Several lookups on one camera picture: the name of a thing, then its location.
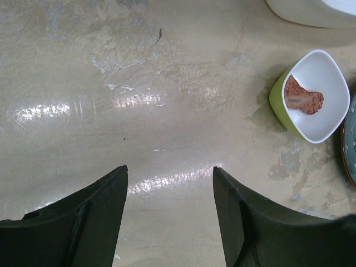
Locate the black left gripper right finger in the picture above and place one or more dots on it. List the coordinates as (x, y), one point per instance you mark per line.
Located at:
(256, 231)

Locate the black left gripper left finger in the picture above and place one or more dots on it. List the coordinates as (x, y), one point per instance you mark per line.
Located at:
(79, 230)

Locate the pink meat piece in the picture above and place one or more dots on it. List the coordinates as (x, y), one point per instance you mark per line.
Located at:
(298, 98)

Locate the small white green bowl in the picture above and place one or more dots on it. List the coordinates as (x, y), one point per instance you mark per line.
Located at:
(317, 71)

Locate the blue ceramic plate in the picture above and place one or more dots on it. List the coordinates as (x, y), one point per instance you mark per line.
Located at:
(348, 141)

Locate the white plastic tub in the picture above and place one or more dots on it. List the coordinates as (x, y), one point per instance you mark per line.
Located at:
(316, 13)

